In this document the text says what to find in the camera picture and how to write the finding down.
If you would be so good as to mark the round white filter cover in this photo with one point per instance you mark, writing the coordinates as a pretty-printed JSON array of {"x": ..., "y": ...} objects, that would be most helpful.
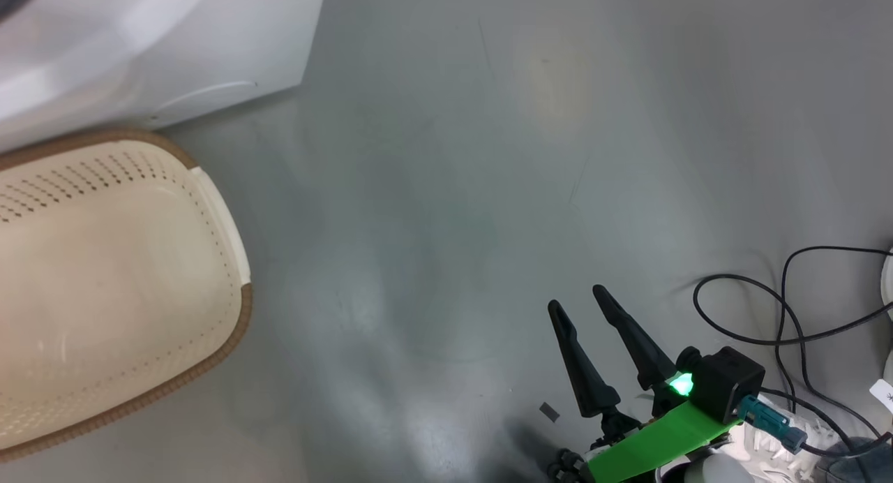
[{"x": 209, "y": 95}]

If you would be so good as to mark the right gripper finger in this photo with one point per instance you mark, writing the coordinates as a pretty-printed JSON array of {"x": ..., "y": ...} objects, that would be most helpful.
[
  {"x": 586, "y": 378},
  {"x": 645, "y": 350}
]

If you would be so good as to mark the cream perforated laundry basket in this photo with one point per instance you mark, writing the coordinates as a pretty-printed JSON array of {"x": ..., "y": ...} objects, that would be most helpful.
[{"x": 104, "y": 280}]

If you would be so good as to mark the small grey floor scrap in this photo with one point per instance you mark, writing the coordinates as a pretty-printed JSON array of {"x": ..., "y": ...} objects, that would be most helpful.
[{"x": 549, "y": 412}]

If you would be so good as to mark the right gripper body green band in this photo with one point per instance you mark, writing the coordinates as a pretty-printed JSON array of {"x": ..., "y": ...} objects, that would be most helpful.
[{"x": 663, "y": 437}]

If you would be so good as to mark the white front-load washing machine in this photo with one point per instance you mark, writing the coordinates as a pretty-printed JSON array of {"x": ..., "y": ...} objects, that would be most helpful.
[{"x": 174, "y": 36}]

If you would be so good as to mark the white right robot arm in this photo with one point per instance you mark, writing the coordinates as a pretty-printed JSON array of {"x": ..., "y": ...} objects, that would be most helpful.
[{"x": 760, "y": 462}]

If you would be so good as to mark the teal right camera connector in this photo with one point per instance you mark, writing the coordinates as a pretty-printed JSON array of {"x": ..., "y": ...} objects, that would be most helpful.
[{"x": 771, "y": 420}]

